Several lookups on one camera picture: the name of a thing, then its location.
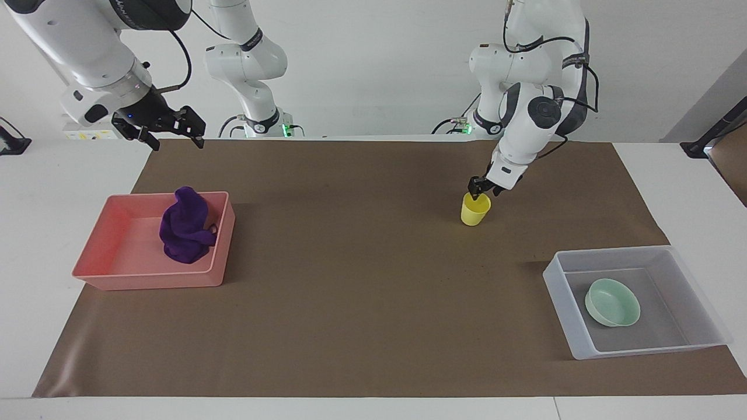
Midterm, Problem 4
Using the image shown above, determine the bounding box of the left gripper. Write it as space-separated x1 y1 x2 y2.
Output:
468 176 504 202

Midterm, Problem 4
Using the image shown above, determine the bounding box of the purple cloth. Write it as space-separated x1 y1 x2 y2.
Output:
159 186 218 265

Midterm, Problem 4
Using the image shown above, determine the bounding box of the green bowl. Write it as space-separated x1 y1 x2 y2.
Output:
585 278 641 327

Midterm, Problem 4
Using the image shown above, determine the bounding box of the yellow plastic cup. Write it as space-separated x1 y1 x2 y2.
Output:
460 192 492 227

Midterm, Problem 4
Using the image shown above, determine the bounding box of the pink plastic box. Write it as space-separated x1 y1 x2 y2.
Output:
72 191 236 291

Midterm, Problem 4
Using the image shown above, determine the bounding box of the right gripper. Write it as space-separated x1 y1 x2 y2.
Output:
111 86 207 152

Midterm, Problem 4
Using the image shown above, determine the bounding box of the black stand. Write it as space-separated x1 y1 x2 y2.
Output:
680 96 747 159
0 116 33 156

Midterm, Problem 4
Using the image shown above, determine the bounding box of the clear plastic box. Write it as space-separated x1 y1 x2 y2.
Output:
543 245 734 361

